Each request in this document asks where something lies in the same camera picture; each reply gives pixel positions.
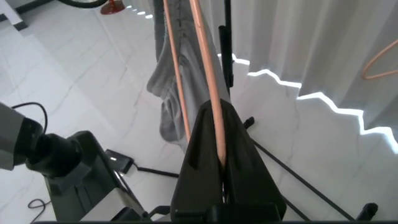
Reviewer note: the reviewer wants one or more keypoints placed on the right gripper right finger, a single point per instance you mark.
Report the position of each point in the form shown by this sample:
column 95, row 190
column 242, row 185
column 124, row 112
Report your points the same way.
column 248, row 186

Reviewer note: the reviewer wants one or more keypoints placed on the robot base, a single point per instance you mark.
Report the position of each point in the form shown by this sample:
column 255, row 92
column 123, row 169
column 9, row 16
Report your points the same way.
column 93, row 193

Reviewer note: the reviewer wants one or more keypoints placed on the pale grey shorts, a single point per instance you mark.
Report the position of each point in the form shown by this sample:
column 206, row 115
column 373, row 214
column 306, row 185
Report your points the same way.
column 192, row 77

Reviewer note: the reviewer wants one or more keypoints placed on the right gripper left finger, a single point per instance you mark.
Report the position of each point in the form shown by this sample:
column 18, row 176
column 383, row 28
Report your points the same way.
column 199, row 186

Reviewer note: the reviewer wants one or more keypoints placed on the black clothes rack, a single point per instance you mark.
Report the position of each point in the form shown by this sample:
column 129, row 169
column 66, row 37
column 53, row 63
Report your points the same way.
column 226, row 56

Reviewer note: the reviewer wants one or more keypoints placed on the pink clothes hanger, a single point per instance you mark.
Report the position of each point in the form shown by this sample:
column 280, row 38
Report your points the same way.
column 209, row 77
column 381, row 74

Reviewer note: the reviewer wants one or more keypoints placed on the white curtain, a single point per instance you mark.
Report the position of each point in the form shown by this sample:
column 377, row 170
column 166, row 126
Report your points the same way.
column 311, row 37

